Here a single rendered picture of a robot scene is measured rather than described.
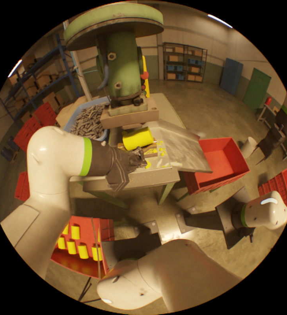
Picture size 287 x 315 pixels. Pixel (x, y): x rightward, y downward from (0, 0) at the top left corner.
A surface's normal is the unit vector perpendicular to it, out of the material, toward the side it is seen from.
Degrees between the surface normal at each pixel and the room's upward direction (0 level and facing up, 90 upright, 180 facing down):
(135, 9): 90
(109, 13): 90
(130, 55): 90
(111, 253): 0
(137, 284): 25
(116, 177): 40
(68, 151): 70
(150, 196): 0
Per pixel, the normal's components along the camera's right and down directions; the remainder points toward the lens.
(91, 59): 0.11, 0.83
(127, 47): 0.67, 0.59
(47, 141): 0.64, -0.33
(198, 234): -0.09, -0.54
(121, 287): -0.22, -0.75
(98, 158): 0.78, 0.05
